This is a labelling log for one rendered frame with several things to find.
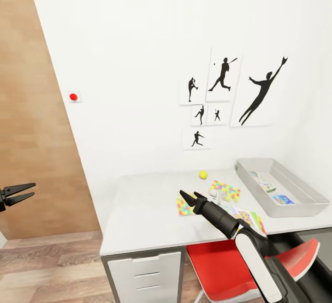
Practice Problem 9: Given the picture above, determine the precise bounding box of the jigsaw puzzle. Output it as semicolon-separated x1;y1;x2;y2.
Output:
176;194;198;216
210;180;240;202

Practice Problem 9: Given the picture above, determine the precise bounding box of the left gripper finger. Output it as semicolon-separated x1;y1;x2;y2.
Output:
1;183;36;202
5;192;35;207

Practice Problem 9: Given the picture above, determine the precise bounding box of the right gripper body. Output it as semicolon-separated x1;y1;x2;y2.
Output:
193;198;227;228

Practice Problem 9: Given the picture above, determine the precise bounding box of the tennis ball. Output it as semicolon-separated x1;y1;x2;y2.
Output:
199;170;208;179

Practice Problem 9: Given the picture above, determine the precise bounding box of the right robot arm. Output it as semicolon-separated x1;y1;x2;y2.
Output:
179;190;310;303

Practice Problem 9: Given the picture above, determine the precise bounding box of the board game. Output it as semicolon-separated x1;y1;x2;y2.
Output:
249;171;276;193
219;204;267;235
271;194;294;204

